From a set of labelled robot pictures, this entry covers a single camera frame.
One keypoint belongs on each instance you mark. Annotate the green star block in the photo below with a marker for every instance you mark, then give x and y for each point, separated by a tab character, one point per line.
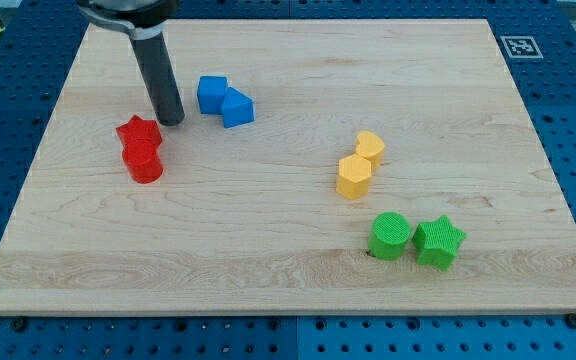
437	242

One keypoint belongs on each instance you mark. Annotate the yellow hexagon block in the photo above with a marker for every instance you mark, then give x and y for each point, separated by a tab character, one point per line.
354	176

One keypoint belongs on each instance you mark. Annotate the white fiducial marker tag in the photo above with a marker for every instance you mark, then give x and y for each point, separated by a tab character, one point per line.
521	47

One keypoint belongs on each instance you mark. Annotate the yellow heart block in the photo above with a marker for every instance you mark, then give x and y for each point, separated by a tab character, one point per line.
370	147

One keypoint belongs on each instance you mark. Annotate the green cylinder block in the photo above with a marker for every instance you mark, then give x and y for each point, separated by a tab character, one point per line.
388	237

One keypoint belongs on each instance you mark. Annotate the red star block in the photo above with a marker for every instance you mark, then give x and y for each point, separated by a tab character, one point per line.
139	129

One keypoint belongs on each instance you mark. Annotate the blue cube block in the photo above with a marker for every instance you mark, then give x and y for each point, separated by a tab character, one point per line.
211	93

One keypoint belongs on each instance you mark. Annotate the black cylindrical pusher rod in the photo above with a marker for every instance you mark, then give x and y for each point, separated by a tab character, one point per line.
155	66

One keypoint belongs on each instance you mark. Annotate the red cylinder block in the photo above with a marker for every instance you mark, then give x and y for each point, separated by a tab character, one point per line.
142	161

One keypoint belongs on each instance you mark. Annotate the blue triangular prism block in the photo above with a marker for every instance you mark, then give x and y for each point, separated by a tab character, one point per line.
237	108

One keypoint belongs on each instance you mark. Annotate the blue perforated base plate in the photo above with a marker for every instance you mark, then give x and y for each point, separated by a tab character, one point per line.
37	48

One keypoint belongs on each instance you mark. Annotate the light wooden board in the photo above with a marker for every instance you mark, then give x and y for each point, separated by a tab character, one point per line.
247	220

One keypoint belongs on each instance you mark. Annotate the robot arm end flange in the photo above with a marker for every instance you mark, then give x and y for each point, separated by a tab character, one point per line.
139	19

